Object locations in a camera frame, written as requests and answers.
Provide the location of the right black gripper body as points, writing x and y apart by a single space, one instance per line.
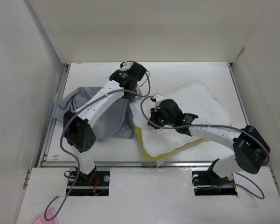
159 118

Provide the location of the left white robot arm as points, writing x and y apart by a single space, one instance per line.
78 125

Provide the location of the white foam front board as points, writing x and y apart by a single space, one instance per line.
149 196

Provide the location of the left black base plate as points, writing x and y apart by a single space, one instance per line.
98 185

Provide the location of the aluminium front rail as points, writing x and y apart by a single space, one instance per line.
146 164

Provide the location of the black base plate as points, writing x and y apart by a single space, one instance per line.
200 184
98 185

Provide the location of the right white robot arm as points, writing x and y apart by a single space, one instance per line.
250 151

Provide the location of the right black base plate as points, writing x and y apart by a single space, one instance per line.
200 184

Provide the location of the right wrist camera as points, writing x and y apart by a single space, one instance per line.
157 99

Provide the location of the white pillow yellow edge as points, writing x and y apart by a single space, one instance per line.
194 97

